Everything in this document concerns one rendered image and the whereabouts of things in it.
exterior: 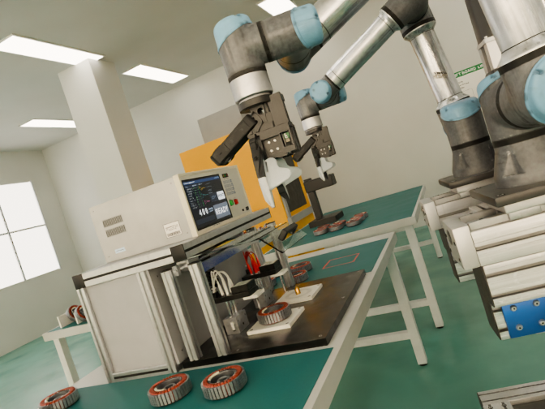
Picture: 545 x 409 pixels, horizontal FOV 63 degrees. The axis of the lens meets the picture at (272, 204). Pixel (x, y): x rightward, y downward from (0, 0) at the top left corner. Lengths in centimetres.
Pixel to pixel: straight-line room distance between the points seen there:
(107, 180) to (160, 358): 433
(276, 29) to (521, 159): 54
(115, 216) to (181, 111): 627
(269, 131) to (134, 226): 84
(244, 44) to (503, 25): 45
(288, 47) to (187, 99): 691
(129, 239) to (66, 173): 793
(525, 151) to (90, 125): 521
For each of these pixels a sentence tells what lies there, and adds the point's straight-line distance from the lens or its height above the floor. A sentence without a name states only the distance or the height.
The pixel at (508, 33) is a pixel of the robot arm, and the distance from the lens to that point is 91.
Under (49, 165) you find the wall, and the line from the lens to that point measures 976.
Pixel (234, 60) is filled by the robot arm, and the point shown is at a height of 143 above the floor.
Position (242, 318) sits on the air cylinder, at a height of 80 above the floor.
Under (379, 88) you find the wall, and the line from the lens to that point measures 667.
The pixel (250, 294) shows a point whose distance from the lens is 144.
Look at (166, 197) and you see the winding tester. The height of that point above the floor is 126.
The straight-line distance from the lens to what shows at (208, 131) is 569.
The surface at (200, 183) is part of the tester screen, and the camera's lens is 151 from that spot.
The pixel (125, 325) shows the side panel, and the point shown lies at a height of 92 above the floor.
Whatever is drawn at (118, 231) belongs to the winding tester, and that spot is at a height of 121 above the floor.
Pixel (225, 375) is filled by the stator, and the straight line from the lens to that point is 121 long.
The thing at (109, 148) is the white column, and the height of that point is 223.
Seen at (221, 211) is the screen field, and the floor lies 116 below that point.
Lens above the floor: 119
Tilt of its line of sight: 2 degrees down
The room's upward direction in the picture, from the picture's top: 18 degrees counter-clockwise
